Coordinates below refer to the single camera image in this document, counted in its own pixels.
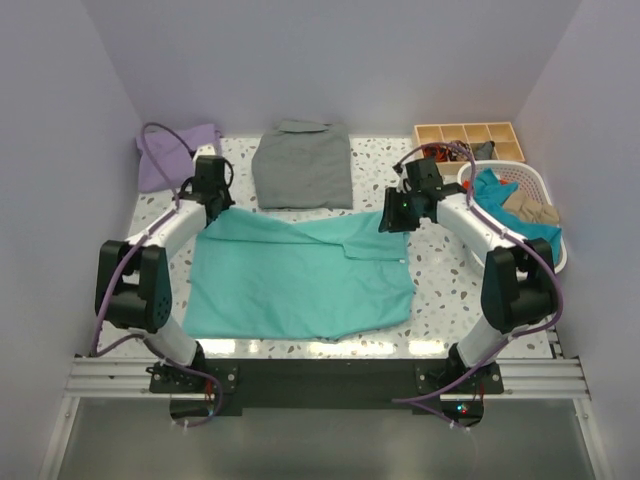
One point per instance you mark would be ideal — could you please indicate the wooden compartment box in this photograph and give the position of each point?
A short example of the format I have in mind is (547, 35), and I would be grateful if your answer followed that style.
(507, 146)

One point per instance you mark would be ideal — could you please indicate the beige garment in basket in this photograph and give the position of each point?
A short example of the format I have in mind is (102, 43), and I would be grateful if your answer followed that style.
(529, 210)

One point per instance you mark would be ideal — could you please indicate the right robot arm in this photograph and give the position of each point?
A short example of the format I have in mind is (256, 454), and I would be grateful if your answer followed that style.
(519, 286)

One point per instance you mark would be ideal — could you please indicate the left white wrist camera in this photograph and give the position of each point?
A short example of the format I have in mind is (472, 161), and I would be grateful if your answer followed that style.
(206, 150)

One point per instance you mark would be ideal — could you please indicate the blue t shirt in basket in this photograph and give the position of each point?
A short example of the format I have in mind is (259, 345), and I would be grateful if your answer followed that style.
(491, 193)

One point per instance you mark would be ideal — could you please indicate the aluminium frame rail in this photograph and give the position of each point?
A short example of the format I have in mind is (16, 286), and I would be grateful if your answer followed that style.
(121, 375)

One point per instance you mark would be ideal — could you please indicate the patterned cloth in box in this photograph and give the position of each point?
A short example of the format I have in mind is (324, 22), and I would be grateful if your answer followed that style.
(459, 151)

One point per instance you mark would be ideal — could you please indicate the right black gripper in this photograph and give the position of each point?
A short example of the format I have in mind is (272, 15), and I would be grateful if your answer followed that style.
(391, 221)

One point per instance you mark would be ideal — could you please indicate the grey cloth in box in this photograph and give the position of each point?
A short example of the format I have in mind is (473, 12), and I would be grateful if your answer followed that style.
(484, 151)

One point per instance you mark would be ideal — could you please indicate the folded purple shirt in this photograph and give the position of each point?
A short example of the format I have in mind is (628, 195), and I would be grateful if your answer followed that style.
(166, 154)

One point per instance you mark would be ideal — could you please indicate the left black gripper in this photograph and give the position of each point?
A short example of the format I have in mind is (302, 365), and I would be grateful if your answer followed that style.
(227, 199)

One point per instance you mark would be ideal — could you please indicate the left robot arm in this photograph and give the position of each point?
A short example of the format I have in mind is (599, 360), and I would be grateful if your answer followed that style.
(133, 287)

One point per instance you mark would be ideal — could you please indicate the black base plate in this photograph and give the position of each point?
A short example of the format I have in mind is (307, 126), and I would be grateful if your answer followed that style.
(234, 385)

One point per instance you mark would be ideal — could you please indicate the folded grey shirt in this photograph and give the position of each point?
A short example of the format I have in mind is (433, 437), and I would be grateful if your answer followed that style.
(303, 165)

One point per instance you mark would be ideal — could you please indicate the teal t shirt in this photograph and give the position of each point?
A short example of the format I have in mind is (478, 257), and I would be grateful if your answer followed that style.
(257, 277)

